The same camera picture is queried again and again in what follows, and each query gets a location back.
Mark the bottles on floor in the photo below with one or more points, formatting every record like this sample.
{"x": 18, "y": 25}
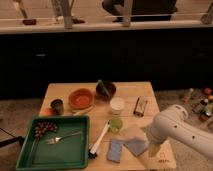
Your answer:
{"x": 201, "y": 106}

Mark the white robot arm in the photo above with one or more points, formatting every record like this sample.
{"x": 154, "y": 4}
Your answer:
{"x": 171, "y": 123}

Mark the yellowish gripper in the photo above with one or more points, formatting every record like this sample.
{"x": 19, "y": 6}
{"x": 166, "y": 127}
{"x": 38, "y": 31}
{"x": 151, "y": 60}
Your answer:
{"x": 153, "y": 149}

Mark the brown shoe left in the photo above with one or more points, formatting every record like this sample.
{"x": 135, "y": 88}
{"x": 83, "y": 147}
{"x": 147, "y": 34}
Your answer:
{"x": 29, "y": 21}

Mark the blue sponge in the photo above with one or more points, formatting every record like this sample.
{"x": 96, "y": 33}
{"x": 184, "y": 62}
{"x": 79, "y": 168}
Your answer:
{"x": 115, "y": 150}

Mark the green plastic tray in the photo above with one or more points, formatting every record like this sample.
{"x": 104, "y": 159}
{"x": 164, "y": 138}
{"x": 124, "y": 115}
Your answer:
{"x": 69, "y": 153}

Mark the white handled brush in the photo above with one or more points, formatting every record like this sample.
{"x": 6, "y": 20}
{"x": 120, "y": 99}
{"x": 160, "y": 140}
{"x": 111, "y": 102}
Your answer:
{"x": 92, "y": 153}

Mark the silver fork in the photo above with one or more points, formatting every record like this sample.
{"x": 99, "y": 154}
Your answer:
{"x": 55, "y": 140}

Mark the seated person in dark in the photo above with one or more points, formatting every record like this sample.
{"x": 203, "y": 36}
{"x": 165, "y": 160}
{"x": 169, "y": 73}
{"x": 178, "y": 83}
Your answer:
{"x": 142, "y": 10}

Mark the white cup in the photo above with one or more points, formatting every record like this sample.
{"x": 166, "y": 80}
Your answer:
{"x": 117, "y": 105}

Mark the dark metal mug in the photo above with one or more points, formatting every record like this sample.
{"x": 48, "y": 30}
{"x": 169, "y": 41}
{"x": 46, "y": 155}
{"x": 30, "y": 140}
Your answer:
{"x": 57, "y": 106}

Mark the green cup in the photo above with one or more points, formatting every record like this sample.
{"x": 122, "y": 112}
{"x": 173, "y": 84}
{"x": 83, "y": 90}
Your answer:
{"x": 115, "y": 124}

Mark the dark brown bowl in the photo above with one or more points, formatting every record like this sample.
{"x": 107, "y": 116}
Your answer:
{"x": 111, "y": 89}

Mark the green stick utensil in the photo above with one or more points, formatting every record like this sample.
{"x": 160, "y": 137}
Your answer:
{"x": 101, "y": 84}

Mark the small orange fruit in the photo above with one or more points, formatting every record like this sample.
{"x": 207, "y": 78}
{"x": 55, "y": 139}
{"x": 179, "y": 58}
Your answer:
{"x": 47, "y": 112}

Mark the yellow banana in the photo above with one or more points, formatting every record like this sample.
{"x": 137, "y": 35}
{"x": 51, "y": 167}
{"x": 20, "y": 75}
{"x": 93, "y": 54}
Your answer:
{"x": 84, "y": 111}

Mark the dark brown bottle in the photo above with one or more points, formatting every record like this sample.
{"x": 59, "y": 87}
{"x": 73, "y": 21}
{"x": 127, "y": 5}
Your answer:
{"x": 140, "y": 107}

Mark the brown shoe middle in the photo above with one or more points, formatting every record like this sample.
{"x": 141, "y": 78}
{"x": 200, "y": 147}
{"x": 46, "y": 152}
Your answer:
{"x": 78, "y": 21}

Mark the blue-grey towel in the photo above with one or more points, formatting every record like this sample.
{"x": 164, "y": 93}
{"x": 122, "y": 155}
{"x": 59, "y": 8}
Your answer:
{"x": 136, "y": 146}

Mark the brown shoe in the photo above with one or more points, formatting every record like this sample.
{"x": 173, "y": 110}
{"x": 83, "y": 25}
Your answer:
{"x": 29, "y": 21}
{"x": 78, "y": 21}

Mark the red orange bowl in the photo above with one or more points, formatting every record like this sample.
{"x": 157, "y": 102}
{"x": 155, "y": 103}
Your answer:
{"x": 81, "y": 98}

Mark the bunch of dark grapes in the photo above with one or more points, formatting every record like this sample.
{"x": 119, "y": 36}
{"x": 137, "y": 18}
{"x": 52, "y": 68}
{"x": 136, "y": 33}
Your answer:
{"x": 43, "y": 127}

